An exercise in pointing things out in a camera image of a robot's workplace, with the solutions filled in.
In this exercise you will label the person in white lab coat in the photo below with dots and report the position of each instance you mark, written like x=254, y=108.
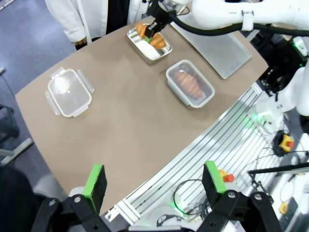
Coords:
x=79, y=17

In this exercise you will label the white bread loaf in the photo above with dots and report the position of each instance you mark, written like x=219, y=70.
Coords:
x=148, y=49

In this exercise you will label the small yellow round button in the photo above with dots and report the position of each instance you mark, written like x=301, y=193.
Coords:
x=284, y=208

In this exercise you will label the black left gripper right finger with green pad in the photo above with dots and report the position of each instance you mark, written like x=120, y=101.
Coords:
x=213, y=186

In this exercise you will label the clear airtight plastic container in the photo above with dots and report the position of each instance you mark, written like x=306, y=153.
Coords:
x=207, y=96

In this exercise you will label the clear airtight container lid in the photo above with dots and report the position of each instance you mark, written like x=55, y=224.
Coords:
x=72, y=96

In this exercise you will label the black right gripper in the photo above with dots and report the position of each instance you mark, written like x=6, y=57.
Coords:
x=160, y=12

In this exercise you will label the grey metal floor leg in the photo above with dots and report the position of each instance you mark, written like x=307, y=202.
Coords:
x=17, y=149

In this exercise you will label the aluminium profile frame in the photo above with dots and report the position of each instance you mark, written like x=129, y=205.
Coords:
x=193, y=154

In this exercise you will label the white device with green light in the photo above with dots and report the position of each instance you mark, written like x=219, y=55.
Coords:
x=299, y=45

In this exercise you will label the golden brown croissant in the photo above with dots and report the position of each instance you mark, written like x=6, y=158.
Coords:
x=189, y=84
x=159, y=41

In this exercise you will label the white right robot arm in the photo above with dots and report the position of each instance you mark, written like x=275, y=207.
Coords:
x=217, y=12

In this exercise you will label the white and green floor bar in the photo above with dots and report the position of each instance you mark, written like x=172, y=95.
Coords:
x=2, y=70

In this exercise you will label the flat steel baking sheet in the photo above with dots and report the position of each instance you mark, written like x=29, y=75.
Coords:
x=217, y=53

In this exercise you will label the deep steel tray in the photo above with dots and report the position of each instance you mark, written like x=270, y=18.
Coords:
x=166, y=52

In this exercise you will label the yellow emergency stop button box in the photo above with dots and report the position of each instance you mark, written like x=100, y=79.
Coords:
x=286, y=142

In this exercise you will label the red emergency stop button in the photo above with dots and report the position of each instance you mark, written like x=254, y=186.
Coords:
x=227, y=177

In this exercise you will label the black chair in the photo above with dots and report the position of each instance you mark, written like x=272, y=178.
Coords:
x=7, y=123

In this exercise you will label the black horizontal bar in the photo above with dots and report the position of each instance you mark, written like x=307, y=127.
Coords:
x=277, y=169

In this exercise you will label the black keyboard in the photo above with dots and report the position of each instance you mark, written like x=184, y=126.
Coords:
x=290, y=213

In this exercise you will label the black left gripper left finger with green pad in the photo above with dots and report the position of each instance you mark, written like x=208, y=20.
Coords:
x=95, y=191

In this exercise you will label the person's right hand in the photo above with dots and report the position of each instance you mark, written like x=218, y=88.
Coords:
x=80, y=44

